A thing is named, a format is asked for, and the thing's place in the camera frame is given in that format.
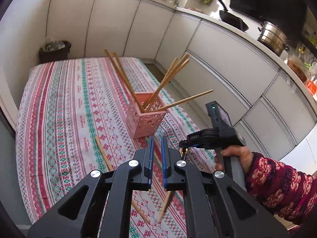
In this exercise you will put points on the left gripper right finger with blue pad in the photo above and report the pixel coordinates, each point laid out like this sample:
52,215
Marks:
215,205

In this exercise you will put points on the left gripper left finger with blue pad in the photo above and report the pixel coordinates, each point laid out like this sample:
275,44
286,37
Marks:
100,204

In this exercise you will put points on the wooden chopstick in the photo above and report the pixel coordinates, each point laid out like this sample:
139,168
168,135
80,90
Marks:
165,205
110,168
123,75
174,68
111,57
163,108

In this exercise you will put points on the pink perforated utensil basket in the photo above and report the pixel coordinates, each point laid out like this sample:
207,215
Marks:
143,124

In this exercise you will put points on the red patterned sleeve forearm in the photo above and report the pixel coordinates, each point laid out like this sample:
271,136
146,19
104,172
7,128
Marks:
288,193

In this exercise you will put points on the white lower kitchen cabinets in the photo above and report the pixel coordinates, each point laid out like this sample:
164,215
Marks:
266,100

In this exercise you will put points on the glass jar of food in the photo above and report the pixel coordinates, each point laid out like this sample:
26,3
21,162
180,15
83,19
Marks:
298,67

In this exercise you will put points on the stainless steel steamer pot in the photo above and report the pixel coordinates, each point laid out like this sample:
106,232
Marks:
272,37

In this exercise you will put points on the black wok pan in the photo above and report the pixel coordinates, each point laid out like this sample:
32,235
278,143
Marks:
231,19

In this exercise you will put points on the black range hood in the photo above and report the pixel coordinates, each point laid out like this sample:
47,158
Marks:
284,13

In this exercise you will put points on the black trash bin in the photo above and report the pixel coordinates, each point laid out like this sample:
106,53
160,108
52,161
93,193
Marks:
54,51

